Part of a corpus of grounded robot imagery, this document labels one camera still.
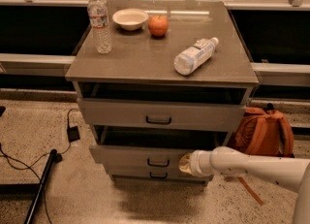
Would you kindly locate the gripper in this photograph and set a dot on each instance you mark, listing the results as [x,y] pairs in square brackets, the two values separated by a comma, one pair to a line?
[194,163]

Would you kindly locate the grey drawer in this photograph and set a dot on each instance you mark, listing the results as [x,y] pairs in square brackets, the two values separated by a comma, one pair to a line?
[153,173]
[149,147]
[163,115]

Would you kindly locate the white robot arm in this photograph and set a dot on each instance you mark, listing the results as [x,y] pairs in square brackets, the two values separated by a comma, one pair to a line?
[289,173]

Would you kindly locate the grey top drawer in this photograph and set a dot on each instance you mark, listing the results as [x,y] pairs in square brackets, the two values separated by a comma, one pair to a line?
[163,115]

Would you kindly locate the grey bottom drawer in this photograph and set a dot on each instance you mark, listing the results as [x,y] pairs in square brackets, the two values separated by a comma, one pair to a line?
[153,173]

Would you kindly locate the grey drawer cabinet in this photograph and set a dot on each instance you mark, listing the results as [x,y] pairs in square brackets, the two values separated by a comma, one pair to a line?
[141,67]

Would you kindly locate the orange backpack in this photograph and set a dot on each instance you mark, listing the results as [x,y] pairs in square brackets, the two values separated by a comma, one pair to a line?
[263,132]

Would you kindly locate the lying clear water bottle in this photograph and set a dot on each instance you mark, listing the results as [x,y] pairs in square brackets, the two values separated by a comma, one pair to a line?
[190,59]

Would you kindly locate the black power adapter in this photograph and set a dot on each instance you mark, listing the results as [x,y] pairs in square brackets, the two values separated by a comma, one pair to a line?
[73,134]

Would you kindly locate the red apple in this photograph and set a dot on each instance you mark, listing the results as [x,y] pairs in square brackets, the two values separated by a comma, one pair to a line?
[158,25]

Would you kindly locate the white bowl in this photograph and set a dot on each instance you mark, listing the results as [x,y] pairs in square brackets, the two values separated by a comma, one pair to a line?
[130,19]

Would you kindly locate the upright clear water bottle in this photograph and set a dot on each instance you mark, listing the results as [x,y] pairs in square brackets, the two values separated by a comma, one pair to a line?
[99,20]

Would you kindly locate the black stand leg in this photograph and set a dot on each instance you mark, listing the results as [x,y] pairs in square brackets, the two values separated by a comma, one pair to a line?
[37,190]

